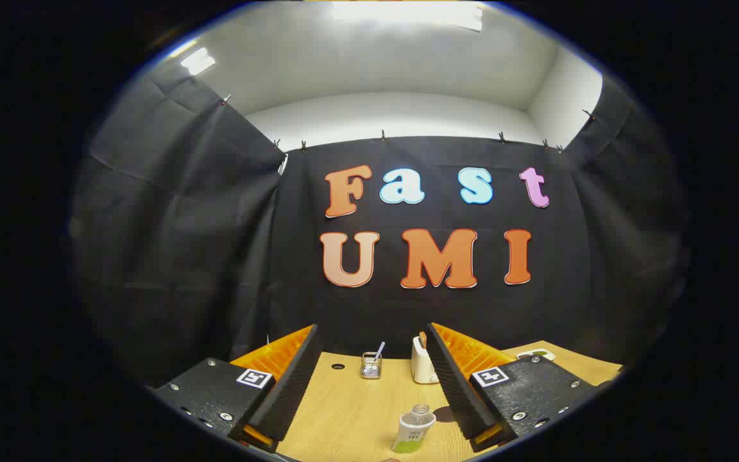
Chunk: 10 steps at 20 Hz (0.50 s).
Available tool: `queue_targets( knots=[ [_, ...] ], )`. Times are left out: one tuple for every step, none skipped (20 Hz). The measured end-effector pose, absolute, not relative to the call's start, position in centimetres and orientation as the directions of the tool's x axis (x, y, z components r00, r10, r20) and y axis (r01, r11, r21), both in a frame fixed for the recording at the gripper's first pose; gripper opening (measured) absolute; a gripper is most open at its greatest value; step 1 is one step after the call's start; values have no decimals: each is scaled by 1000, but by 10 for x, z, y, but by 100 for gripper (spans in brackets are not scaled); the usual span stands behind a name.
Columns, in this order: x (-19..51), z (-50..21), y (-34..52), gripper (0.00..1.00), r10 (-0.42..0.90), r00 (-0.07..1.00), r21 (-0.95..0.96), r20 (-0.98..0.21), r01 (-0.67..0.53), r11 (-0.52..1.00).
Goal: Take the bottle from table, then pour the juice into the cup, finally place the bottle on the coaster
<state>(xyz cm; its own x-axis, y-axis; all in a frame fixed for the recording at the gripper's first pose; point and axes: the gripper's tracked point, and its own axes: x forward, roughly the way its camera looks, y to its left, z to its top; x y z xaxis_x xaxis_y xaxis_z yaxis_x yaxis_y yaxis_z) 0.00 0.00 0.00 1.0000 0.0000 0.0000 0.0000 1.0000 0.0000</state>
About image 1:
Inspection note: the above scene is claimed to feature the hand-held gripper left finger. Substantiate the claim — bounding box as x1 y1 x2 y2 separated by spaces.
145 324 324 454

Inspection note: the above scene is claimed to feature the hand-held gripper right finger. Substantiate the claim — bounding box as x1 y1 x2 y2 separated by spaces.
426 322 614 454

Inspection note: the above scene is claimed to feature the white green label juice bottle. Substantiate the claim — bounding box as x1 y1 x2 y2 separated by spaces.
392 403 437 454

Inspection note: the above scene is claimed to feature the cream toaster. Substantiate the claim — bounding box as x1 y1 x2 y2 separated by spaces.
411 335 439 384

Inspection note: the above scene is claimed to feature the wooden table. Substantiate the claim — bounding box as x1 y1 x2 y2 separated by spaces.
267 340 624 462

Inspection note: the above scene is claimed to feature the black backdrop cloth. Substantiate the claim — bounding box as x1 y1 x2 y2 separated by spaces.
68 55 691 386

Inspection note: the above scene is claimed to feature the ceiling light panel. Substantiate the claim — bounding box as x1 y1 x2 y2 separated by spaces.
180 47 216 76
331 0 482 31

